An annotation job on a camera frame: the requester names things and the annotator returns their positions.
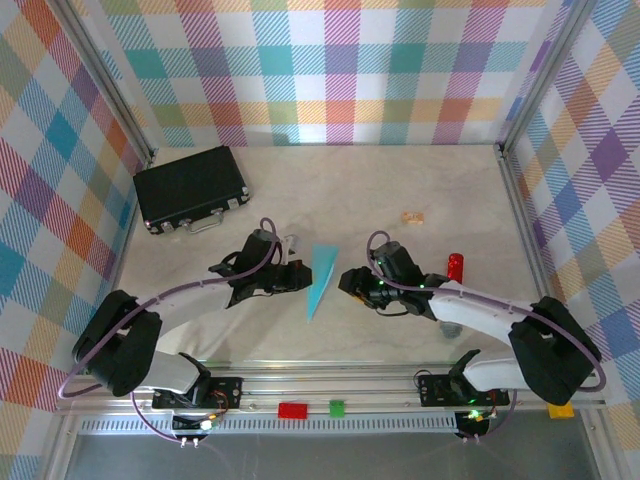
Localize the light blue cloth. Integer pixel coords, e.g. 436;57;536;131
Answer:
305;243;341;324

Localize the red microphone with silver head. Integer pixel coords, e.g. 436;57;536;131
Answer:
438;253;466;342

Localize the black controller board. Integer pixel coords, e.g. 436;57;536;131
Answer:
457;409;492;435
171;413;222;436

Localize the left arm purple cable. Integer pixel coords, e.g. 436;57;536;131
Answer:
58;217;279;446

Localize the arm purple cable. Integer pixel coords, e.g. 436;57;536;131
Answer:
366;229;607;444
58;217;279;446

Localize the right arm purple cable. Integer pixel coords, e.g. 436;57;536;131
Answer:
366;229;607;444

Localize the aluminium mounting rail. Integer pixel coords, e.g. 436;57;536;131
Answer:
53;364;610;417

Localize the black briefcase with metal handle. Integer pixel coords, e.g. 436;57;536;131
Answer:
132;145;252;236

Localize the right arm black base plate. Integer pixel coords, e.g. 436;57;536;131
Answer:
417;372;512;409

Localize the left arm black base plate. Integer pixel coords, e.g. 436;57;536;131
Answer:
151;375;245;412

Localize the aluminium side rail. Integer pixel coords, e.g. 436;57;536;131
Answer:
497;144;574;371

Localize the slotted grey cable duct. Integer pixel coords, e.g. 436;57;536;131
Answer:
74;417;464;436

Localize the aluminium frame post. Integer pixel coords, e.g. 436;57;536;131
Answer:
49;0;159;169
497;0;599;159

